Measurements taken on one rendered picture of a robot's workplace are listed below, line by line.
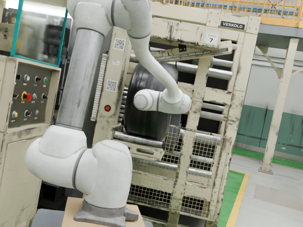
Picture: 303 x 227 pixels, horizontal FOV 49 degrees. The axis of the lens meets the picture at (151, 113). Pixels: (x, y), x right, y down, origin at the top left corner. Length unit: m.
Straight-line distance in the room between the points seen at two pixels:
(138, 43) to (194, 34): 1.23
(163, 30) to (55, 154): 1.60
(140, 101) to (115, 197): 0.61
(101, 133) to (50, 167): 1.16
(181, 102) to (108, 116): 0.81
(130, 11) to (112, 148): 0.50
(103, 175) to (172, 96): 0.62
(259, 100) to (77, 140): 10.20
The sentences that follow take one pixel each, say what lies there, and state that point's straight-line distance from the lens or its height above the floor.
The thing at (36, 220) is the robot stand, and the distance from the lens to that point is 1.43.
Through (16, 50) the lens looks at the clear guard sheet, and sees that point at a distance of 1.76.
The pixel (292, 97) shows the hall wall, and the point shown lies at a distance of 11.25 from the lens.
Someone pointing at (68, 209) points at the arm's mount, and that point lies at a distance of 1.29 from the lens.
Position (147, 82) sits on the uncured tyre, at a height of 1.28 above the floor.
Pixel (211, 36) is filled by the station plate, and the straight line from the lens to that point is 2.56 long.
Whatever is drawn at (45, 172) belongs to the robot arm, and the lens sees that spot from 1.24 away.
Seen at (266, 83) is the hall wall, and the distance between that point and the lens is 11.26.
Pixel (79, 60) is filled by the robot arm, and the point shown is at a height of 1.29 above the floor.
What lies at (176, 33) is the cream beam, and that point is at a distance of 2.56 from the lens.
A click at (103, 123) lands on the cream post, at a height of 0.95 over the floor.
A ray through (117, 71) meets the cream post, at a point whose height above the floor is 1.32.
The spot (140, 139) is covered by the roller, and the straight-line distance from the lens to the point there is 2.21.
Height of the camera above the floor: 1.23
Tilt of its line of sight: 4 degrees down
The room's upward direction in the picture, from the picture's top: 11 degrees clockwise
